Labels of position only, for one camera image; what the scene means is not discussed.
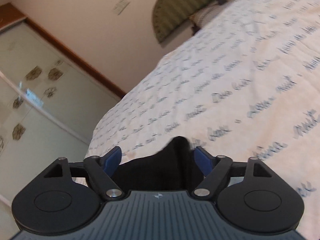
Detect black pants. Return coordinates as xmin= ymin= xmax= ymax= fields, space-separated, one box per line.
xmin=111 ymin=137 xmax=203 ymax=192

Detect white script-print bedspread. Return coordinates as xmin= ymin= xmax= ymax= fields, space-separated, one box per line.
xmin=87 ymin=0 xmax=319 ymax=239

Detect brown wooden wardrobe frame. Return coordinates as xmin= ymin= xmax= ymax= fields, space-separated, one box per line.
xmin=1 ymin=3 xmax=126 ymax=99

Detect patterned pillow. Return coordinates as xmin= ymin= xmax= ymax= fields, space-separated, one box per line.
xmin=189 ymin=1 xmax=228 ymax=35

